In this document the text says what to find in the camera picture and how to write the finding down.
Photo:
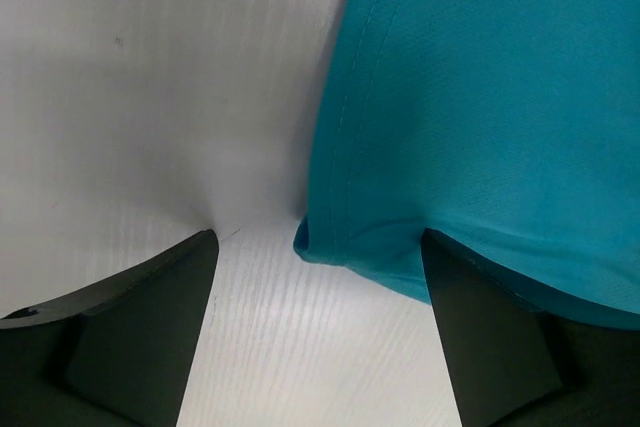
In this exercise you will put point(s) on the teal t shirt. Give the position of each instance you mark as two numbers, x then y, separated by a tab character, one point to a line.
509	126

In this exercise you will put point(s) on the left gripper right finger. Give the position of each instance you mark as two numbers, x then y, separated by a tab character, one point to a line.
521	353

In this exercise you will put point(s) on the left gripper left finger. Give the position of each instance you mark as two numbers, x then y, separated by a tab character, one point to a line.
117	352

